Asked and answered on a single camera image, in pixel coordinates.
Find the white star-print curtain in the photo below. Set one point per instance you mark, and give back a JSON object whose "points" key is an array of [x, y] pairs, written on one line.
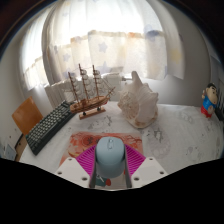
{"points": [[110, 43]]}

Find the wooden sailing ship model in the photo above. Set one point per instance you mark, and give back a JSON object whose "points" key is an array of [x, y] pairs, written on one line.
{"points": [[90, 105]]}

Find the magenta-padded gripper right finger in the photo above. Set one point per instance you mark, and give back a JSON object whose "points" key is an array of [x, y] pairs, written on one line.
{"points": [[135, 161]]}

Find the black keyboard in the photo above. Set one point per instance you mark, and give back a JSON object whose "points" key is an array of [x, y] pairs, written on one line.
{"points": [[48, 126]]}

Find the large white conch shell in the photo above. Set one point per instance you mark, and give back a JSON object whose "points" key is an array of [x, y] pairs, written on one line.
{"points": [[138, 103]]}

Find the orange wooden chair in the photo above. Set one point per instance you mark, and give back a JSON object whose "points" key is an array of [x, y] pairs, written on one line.
{"points": [[26, 116]]}

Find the light blue computer mouse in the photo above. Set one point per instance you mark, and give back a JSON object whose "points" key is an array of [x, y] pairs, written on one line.
{"points": [[110, 156]]}

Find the white printed tablecloth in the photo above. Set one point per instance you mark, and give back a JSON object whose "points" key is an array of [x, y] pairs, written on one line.
{"points": [[180, 140]]}

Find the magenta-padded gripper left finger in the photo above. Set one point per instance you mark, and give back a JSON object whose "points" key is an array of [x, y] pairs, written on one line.
{"points": [[85, 161]]}

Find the cartoon boy figure clock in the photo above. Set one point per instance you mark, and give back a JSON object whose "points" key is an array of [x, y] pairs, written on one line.
{"points": [[209, 100]]}

